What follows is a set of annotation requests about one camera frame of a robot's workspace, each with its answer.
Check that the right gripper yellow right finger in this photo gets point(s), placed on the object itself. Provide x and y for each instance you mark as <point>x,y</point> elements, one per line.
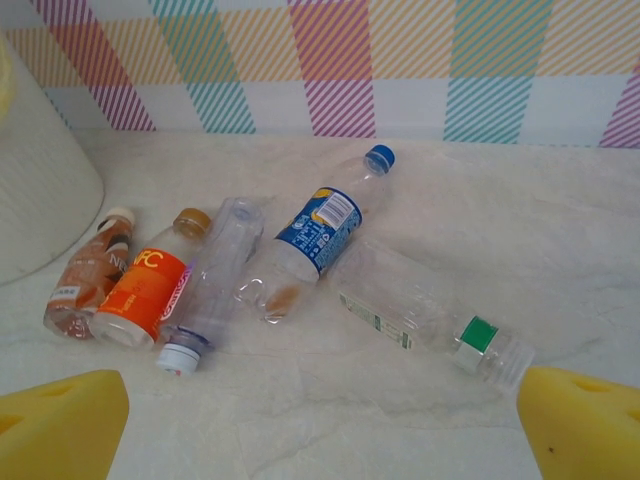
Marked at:
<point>590,435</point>

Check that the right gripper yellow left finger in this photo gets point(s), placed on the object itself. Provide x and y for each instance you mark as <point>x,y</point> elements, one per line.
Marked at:
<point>55,430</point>

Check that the brown coffee drink bottle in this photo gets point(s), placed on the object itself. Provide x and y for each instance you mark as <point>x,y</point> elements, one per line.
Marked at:
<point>85,280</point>

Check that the orange label juice bottle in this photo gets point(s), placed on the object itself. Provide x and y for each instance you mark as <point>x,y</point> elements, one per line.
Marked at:
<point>145,285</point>

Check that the clear bottle white green label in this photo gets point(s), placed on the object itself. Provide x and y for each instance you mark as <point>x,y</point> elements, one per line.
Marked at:
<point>400,290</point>

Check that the clear bottle blue label blue cap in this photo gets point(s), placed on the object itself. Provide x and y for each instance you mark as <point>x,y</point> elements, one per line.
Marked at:
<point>325,230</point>

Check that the cream round bin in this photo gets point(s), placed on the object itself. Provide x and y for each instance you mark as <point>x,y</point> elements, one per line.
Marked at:
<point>40,200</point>

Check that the clear purple-tinted ribbed bottle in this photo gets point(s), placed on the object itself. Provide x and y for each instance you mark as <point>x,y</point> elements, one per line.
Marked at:
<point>220,270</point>

